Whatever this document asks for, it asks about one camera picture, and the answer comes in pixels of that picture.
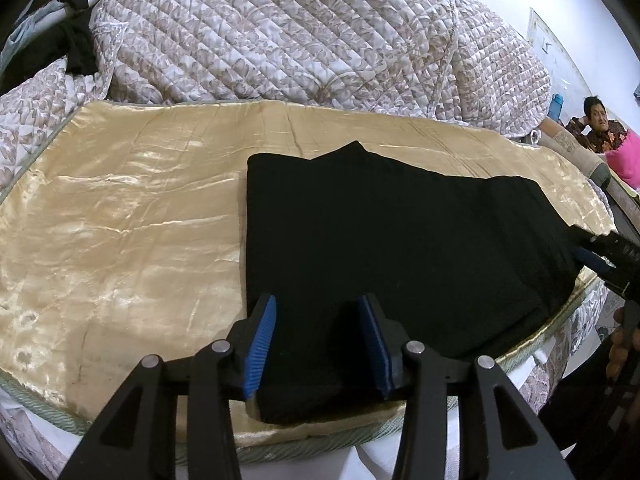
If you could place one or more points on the black pants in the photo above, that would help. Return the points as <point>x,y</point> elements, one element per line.
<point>400,240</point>

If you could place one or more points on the light blue cloth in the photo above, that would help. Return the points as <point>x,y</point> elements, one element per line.
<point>25,30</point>

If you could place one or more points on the person's right hand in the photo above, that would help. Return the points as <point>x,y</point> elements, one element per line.
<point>619,350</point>

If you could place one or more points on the blue bottle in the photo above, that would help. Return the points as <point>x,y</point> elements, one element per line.
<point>557,109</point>

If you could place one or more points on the beige satin blanket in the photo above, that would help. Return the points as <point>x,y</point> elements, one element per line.
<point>125,240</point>

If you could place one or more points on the wall poster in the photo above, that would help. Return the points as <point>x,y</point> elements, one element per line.
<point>542,32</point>

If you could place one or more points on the floral quilted blanket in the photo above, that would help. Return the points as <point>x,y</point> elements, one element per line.
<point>280,35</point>

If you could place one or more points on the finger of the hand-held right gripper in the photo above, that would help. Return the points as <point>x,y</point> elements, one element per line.
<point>592,260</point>
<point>617,250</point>

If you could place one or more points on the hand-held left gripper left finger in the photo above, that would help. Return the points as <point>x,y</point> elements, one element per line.
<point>260,355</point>

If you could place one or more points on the pink cloth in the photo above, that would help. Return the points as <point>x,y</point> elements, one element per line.
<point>625,160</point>

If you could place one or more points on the patterned beige roll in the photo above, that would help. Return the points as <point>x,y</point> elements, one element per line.
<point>570,142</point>

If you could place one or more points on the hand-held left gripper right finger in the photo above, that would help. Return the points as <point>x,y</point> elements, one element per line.
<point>375,350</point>

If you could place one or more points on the floral mattress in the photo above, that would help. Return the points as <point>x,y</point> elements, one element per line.
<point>585,310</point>

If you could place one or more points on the dark cloth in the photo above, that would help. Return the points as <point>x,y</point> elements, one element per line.
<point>75,45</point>

